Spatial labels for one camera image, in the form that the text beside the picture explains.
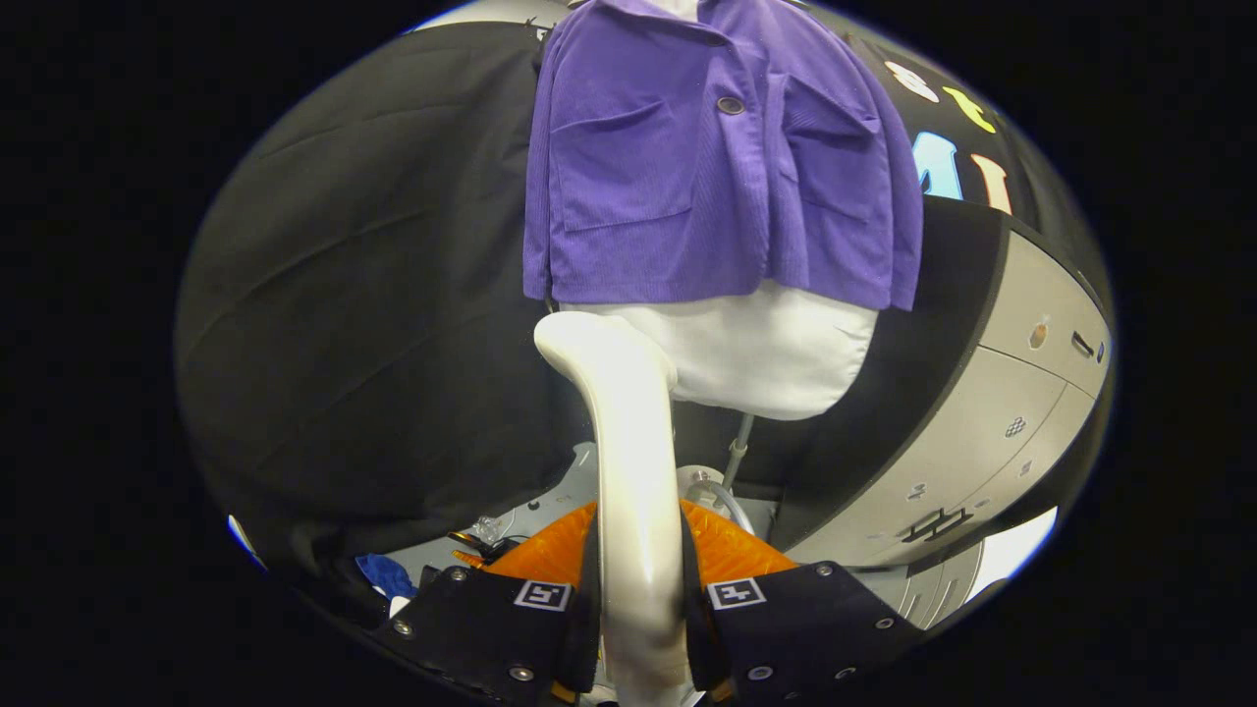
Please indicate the small dark tool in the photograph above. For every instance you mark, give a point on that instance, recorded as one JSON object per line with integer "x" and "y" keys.
{"x": 486, "y": 545}

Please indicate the blue cloth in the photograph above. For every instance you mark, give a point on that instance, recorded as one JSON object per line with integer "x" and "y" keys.
{"x": 388, "y": 574}

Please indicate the grey cabinet with black top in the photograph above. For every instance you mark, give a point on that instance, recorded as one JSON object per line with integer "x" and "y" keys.
{"x": 982, "y": 442}

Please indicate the white garment steamer head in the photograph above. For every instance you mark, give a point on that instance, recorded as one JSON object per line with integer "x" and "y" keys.
{"x": 633, "y": 491}

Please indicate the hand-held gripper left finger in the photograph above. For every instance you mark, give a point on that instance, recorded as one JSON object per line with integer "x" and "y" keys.
{"x": 491, "y": 628}

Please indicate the white ribbed appliance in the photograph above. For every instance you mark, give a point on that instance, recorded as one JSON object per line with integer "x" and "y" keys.
{"x": 1016, "y": 550}

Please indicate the garment steamer base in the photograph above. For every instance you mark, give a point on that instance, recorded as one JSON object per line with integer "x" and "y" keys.
{"x": 699, "y": 475}

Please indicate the grey stand pole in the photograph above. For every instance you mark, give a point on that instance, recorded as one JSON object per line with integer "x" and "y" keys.
{"x": 738, "y": 452}

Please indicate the purple button jacket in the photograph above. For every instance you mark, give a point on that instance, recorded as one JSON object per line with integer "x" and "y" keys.
{"x": 668, "y": 196}

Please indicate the white padded garment form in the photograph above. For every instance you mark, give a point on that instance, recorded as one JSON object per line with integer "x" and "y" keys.
{"x": 766, "y": 353}

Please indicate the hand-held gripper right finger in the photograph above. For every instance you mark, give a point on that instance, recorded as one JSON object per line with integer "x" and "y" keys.
{"x": 786, "y": 628}

